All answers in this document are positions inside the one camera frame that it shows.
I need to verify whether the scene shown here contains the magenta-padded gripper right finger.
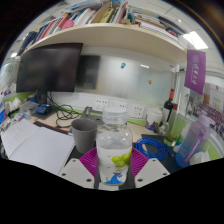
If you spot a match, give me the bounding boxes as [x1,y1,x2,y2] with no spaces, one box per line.
[129,147,171,190]

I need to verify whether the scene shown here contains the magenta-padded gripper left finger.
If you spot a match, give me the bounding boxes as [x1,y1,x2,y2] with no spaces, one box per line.
[58,147,99,190]

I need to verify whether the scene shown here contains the clear plastic water bottle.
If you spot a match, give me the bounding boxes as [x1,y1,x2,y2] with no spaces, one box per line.
[95,106,134,187]

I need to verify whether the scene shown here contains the large purple water bottle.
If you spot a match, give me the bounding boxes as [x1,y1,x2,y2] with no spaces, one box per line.
[174,111,216,169]

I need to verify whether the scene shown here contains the black desk mat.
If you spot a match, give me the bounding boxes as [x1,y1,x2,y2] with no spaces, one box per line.
[33,119,184,168]

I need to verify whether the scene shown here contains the grey ribbed cup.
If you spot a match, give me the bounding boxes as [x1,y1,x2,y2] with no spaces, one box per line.
[70,118,99,154]

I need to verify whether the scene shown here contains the large white paper sheet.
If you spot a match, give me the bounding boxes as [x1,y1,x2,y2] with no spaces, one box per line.
[9,126,76,176]
[0,118,38,158]

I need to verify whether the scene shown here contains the white ceramic jar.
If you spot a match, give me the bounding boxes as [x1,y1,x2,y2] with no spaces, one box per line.
[146,107,164,127]

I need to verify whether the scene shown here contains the glass vase with green stems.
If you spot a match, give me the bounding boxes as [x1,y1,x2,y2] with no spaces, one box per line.
[166,113,188,144]

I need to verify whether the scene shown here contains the crumpled white tissue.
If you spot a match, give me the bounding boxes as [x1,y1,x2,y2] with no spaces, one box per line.
[189,150,212,166]

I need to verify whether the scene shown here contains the dark wine bottle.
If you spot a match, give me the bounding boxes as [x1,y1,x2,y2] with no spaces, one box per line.
[162,88,176,124]

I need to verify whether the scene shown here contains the small blue box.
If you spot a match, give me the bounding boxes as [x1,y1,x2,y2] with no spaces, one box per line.
[34,103,52,115]

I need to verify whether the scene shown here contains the group photo poster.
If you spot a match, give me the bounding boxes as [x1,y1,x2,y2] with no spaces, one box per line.
[196,83,224,134]

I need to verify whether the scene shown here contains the black computer monitor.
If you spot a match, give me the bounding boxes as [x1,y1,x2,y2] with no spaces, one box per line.
[15,42,84,105]

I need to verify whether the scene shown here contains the purple pennant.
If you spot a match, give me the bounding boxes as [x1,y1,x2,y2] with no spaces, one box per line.
[183,49,207,96]

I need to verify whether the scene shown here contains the shelf with books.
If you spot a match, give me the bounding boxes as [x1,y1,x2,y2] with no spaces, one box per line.
[16,0,188,66]

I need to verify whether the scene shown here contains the coiled blue cable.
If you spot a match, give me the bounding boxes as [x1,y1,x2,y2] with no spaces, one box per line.
[134,137,174,162]

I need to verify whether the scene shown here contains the tangled black cables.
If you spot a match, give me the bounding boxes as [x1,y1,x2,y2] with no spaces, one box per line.
[48,93,81,129]

